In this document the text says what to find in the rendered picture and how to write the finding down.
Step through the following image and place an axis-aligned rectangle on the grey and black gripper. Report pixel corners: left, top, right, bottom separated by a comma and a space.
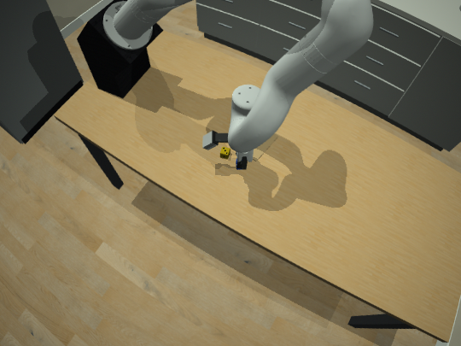
236, 150, 254, 170

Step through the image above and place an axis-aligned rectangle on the yellow die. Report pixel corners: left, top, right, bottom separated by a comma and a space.
220, 147, 231, 159

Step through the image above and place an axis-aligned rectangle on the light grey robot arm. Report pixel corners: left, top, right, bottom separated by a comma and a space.
103, 0, 373, 153

